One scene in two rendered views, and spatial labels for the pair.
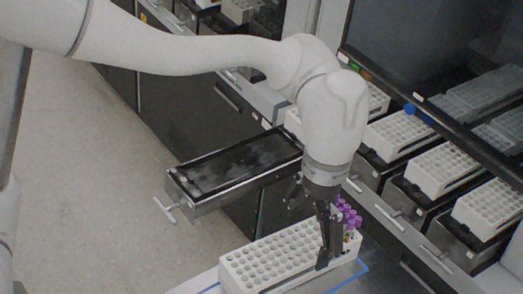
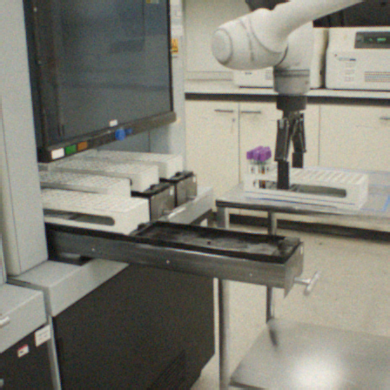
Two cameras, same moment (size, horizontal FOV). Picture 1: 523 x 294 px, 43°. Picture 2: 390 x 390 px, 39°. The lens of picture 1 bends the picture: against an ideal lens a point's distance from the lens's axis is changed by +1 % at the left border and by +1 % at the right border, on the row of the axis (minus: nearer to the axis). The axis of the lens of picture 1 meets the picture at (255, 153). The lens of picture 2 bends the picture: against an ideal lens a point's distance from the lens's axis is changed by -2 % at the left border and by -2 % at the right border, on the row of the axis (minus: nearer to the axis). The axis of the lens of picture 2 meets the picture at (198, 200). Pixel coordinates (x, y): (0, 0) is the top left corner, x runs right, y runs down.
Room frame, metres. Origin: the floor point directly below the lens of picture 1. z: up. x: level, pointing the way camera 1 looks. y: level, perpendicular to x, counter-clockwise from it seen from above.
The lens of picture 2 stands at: (1.65, 1.03, 1.21)
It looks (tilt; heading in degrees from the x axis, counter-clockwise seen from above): 16 degrees down; 247
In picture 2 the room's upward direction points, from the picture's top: 2 degrees counter-clockwise
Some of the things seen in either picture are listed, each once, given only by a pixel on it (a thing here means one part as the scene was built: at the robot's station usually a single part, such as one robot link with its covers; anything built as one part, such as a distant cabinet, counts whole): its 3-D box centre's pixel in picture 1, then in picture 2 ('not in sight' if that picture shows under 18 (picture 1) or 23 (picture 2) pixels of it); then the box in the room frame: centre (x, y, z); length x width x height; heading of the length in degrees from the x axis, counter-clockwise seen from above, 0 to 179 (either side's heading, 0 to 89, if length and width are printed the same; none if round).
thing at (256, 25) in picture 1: (262, 33); not in sight; (1.74, 0.03, 0.85); 0.12 x 0.02 x 0.06; 42
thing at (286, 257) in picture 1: (291, 257); (305, 185); (0.87, -0.10, 0.85); 0.30 x 0.10 x 0.06; 128
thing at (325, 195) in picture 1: (320, 189); (291, 112); (0.90, -0.13, 1.03); 0.08 x 0.07 x 0.09; 38
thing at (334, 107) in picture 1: (335, 110); (287, 36); (0.91, -0.13, 1.21); 0.13 x 0.11 x 0.16; 18
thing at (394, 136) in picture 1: (415, 127); (74, 190); (1.39, -0.41, 0.83); 0.30 x 0.10 x 0.06; 131
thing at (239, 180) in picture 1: (283, 150); (152, 244); (1.29, -0.07, 0.78); 0.73 x 0.14 x 0.09; 131
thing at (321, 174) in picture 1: (326, 161); (291, 82); (0.90, -0.13, 1.10); 0.09 x 0.09 x 0.06
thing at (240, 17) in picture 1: (233, 10); not in sight; (1.85, 0.13, 0.85); 0.12 x 0.02 x 0.06; 42
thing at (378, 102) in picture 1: (337, 113); (84, 211); (1.41, -0.21, 0.83); 0.30 x 0.10 x 0.06; 131
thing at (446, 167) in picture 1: (459, 161); (105, 177); (1.27, -0.52, 0.83); 0.30 x 0.10 x 0.06; 131
